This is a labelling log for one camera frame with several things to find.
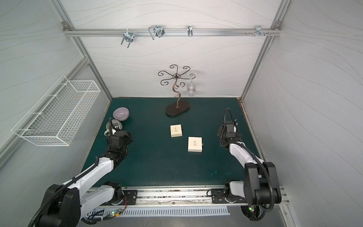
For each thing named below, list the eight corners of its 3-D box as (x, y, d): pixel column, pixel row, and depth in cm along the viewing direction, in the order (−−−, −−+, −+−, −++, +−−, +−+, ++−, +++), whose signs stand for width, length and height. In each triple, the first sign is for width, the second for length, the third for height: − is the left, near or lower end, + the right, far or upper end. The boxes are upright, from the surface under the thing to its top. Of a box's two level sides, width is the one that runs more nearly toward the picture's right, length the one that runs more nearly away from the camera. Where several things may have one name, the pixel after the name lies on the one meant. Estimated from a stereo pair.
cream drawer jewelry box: (171, 137, 99) (170, 134, 96) (170, 128, 104) (169, 125, 101) (182, 136, 100) (182, 132, 97) (181, 127, 105) (181, 124, 102)
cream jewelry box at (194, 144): (187, 152, 92) (187, 149, 89) (187, 138, 99) (187, 135, 96) (202, 152, 92) (203, 149, 89) (201, 138, 99) (202, 136, 96)
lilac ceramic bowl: (113, 123, 106) (110, 117, 101) (118, 112, 113) (115, 107, 108) (128, 123, 106) (125, 117, 101) (132, 112, 113) (129, 107, 108)
